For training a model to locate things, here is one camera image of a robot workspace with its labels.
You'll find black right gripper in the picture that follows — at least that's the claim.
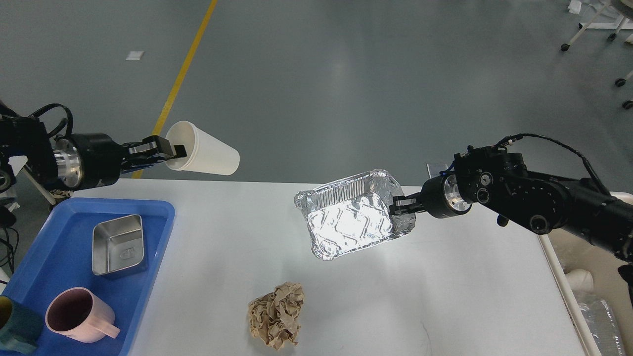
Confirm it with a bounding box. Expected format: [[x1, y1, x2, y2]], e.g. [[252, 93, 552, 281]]
[[390, 174, 472, 219]]

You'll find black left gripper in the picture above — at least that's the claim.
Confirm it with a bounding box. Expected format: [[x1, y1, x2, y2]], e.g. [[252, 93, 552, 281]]
[[53, 133, 187, 191]]

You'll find white paper cup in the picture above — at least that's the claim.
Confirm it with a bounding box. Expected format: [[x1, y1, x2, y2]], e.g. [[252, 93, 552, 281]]
[[166, 120, 240, 176]]

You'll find aluminium foil tray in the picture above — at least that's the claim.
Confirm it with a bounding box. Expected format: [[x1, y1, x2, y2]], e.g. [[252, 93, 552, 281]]
[[294, 169, 416, 261]]

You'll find stainless steel rectangular container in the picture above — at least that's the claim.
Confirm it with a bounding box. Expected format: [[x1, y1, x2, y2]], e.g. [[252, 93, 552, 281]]
[[92, 215, 148, 279]]

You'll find brown paper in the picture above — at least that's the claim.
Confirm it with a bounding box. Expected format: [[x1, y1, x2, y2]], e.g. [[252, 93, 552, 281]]
[[247, 282, 305, 350]]

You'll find pink ribbed mug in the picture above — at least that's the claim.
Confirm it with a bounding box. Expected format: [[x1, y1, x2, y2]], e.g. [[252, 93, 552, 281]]
[[45, 287, 121, 343]]

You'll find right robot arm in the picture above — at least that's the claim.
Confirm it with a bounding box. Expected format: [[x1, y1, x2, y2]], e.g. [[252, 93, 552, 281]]
[[389, 133, 633, 289]]

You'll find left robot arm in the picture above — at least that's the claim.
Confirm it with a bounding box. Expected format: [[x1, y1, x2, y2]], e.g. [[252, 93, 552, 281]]
[[0, 103, 192, 192]]

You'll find left floor plate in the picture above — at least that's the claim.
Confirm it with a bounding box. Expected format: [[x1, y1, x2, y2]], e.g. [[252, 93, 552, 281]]
[[427, 164, 452, 178]]

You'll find blue plastic tray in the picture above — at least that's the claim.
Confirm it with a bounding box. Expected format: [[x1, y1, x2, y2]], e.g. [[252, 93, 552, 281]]
[[3, 198, 176, 356]]

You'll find beige plastic bin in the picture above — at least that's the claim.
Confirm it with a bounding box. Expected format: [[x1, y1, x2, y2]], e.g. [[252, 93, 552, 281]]
[[538, 191, 633, 356]]

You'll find white cup in bin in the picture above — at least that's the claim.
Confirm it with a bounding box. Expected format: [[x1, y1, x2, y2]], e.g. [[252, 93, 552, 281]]
[[565, 269, 594, 293]]

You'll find clear plastic in bin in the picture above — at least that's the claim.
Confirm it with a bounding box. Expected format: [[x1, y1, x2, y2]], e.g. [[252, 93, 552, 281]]
[[575, 292, 626, 356]]

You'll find teal mug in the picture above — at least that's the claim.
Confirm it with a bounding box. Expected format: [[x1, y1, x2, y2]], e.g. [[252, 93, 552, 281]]
[[0, 295, 45, 355]]

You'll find white cart frame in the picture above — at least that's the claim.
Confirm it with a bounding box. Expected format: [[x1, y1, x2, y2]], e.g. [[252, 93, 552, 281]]
[[560, 0, 633, 52]]

